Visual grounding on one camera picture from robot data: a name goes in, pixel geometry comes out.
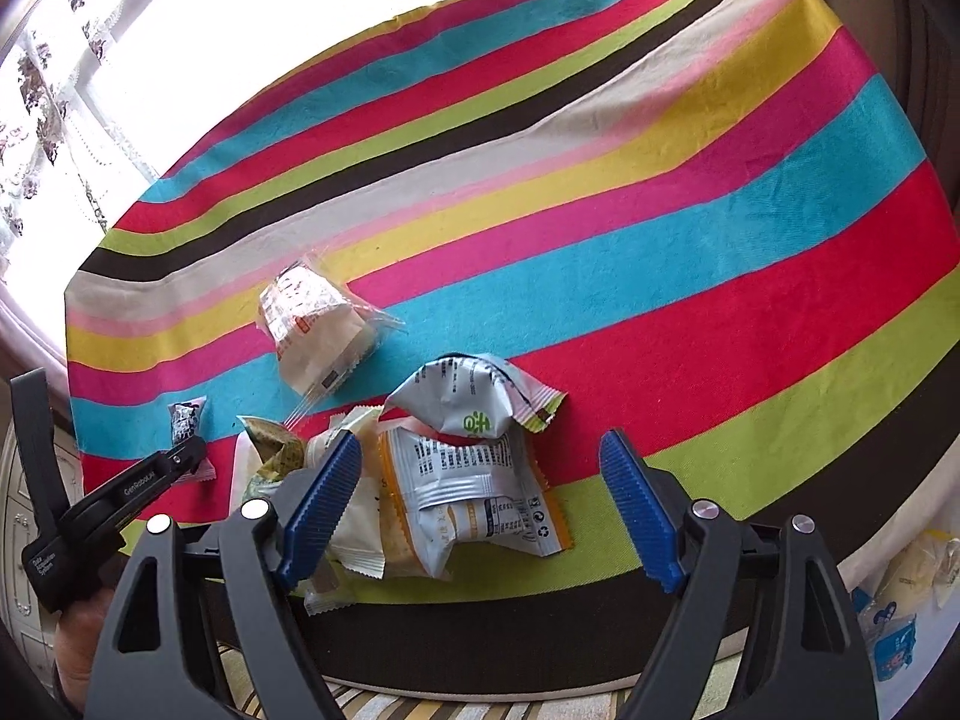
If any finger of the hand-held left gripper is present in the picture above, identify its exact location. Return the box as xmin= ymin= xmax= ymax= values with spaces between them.
xmin=64 ymin=435 xmax=207 ymax=539

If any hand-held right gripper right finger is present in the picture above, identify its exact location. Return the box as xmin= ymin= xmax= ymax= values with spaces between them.
xmin=598 ymin=429 xmax=878 ymax=720

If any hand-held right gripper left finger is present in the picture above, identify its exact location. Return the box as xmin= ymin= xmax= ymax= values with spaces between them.
xmin=84 ymin=429 xmax=363 ymax=720

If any cream packet with black print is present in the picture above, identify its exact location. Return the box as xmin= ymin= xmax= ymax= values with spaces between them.
xmin=322 ymin=409 xmax=410 ymax=582

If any small dark candy packet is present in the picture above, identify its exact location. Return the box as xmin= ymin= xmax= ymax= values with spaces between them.
xmin=166 ymin=396 xmax=217 ymax=482

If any white orange-edged snack packet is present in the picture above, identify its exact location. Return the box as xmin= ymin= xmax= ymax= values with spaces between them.
xmin=377 ymin=424 xmax=577 ymax=580

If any silver white green-print packet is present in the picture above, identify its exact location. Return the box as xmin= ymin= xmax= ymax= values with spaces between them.
xmin=384 ymin=351 xmax=565 ymax=440

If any white blue cartoon snack packet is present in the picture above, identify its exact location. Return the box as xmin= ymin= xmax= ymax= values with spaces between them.
xmin=855 ymin=592 xmax=922 ymax=683

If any clear bag with white bun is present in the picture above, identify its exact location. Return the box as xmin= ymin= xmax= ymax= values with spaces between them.
xmin=874 ymin=531 xmax=960 ymax=612

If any white box with purple edge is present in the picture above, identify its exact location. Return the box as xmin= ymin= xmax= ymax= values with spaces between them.
xmin=836 ymin=525 xmax=960 ymax=720

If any person's left hand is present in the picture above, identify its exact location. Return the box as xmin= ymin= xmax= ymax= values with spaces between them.
xmin=52 ymin=591 xmax=115 ymax=715

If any small green yellow packet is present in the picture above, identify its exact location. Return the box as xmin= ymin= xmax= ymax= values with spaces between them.
xmin=235 ymin=415 xmax=308 ymax=500

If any small white packet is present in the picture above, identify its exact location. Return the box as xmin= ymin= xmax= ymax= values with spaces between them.
xmin=302 ymin=566 xmax=357 ymax=616

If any beige curtain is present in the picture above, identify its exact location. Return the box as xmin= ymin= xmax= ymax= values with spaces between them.
xmin=637 ymin=0 xmax=960 ymax=203
xmin=0 ymin=281 xmax=72 ymax=436

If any clear-wrapped sandwich cake packet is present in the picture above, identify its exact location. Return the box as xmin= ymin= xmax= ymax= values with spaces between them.
xmin=257 ymin=259 xmax=410 ymax=400

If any beige brown striped towel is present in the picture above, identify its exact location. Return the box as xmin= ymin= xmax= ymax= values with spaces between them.
xmin=322 ymin=679 xmax=653 ymax=720

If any colourful striped cloth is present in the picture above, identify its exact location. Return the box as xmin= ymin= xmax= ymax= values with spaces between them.
xmin=66 ymin=0 xmax=960 ymax=698

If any sheer floral lace curtain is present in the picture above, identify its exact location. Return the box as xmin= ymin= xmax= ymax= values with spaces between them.
xmin=0 ymin=0 xmax=661 ymax=301

